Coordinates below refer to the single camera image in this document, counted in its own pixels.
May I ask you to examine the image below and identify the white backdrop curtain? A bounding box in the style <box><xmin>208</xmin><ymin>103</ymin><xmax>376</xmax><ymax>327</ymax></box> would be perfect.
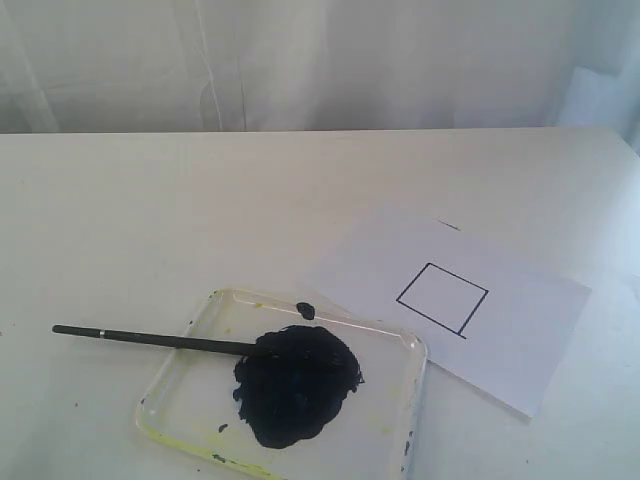
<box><xmin>1</xmin><ymin>1</ymin><xmax>639</xmax><ymax>147</ymax></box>

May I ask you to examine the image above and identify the clear plastic paint tray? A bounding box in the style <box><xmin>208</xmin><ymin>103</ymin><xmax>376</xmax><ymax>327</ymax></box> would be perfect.
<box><xmin>135</xmin><ymin>305</ymin><xmax>428</xmax><ymax>479</ymax></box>

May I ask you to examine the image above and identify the dark blue paint blob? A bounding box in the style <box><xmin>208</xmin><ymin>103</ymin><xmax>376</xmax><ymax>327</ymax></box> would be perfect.
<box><xmin>233</xmin><ymin>325</ymin><xmax>364</xmax><ymax>449</ymax></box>

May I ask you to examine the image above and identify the black paintbrush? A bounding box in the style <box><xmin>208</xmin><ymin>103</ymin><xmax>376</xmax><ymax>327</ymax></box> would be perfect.
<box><xmin>52</xmin><ymin>325</ymin><xmax>283</xmax><ymax>357</ymax></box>

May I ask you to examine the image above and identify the white paper sheet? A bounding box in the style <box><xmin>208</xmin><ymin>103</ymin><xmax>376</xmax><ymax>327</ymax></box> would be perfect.
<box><xmin>303</xmin><ymin>206</ymin><xmax>590</xmax><ymax>416</ymax></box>

